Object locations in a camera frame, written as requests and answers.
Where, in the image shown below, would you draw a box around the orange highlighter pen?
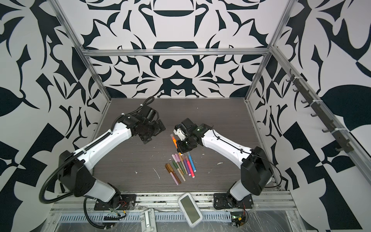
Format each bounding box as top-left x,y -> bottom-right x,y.
171,134 -> 178,148

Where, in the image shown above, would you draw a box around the blue highlighter pen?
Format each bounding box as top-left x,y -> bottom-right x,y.
187,152 -> 197,172

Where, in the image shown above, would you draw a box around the pink red highlighter pen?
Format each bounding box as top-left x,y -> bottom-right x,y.
185,157 -> 195,178

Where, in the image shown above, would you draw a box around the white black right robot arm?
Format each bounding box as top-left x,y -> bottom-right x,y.
174,118 -> 273,202

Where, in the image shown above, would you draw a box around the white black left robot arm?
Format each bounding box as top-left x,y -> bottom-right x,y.
57,105 -> 165,203

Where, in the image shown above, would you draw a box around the purple highlighter pen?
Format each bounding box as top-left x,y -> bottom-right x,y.
180,155 -> 191,176

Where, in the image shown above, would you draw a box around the gold cap beige marker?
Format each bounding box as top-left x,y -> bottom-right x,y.
178,153 -> 188,175

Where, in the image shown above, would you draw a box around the pink cap green marker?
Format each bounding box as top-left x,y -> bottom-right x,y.
175,154 -> 186,175

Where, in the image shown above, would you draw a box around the light pink cap brown marker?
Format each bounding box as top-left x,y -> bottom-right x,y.
172,154 -> 184,175

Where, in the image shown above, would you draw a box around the gold cap brown marker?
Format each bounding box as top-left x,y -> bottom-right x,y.
166,163 -> 181,185

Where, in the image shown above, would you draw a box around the white tablet device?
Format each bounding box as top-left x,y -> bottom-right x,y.
177,192 -> 203,228

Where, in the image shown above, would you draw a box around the small circuit board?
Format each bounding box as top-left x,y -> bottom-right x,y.
231,211 -> 249,228

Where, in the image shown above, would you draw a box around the aluminium horizontal back bar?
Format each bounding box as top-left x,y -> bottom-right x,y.
82,48 -> 269,57

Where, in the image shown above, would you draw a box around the grey hook rack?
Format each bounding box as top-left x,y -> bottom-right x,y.
287,71 -> 355,153

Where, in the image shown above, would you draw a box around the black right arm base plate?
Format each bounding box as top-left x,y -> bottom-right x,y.
213,193 -> 254,210

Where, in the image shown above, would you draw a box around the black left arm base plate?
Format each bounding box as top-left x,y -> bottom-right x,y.
94,194 -> 137,211

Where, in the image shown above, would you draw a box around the white bracket front rail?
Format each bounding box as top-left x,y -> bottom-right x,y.
140,208 -> 157,232

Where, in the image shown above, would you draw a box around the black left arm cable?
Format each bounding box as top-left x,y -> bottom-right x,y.
39,159 -> 76,205

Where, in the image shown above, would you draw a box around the aluminium corner post back left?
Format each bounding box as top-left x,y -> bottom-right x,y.
47,0 -> 112,102

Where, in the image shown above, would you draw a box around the aluminium corner post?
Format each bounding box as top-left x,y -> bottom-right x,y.
47,0 -> 112,102
244,0 -> 298,102

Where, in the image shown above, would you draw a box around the aluminium corner post back right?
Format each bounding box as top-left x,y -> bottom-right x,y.
244,0 -> 298,102

